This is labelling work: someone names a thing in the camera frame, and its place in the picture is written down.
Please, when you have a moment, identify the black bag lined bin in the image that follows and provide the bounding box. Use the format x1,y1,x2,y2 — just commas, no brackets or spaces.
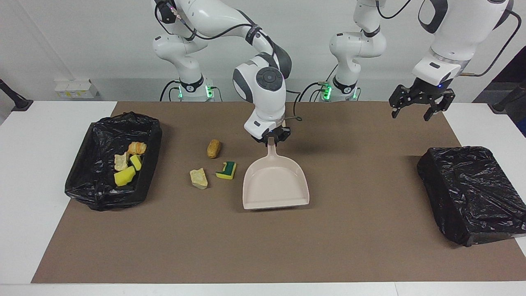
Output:
417,146,526,247
64,111,163,212

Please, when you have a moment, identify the brown table mat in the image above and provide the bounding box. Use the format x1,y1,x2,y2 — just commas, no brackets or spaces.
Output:
31,102,526,284

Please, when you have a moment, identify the pale yellow rough foam chunk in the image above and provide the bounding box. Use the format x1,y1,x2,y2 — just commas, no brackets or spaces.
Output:
189,167,209,190

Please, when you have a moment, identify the black left base cable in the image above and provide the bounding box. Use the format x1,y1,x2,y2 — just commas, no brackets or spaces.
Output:
298,81,330,102

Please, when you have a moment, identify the black right base cable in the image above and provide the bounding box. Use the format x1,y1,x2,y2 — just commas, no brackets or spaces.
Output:
159,79,182,102

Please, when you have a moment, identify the large yellow sponge piece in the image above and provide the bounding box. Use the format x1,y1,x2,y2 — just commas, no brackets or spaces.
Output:
113,165,137,187

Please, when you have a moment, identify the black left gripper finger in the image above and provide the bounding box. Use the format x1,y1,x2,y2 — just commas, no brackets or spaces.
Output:
389,84,411,120
423,90,456,122

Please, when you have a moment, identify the beige plastic dustpan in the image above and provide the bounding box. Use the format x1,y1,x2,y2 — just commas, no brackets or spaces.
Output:
242,136,310,211

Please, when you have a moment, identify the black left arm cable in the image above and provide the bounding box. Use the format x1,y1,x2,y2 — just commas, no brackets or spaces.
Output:
375,0,522,77

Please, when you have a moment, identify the green and yellow sponge piece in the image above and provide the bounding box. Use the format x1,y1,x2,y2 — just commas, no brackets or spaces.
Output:
215,161,238,180

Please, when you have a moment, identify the white wall socket box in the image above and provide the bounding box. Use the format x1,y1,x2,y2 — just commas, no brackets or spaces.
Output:
55,79,99,99

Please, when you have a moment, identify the orange brown bread loaf piece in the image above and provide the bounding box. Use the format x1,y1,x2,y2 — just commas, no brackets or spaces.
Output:
206,139,222,159

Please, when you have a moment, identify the black base cable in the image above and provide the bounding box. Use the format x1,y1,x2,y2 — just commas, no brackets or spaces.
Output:
159,79,182,102
298,81,330,102

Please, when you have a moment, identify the pale beige ridged foam piece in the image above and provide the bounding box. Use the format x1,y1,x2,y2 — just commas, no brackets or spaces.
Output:
113,152,129,172

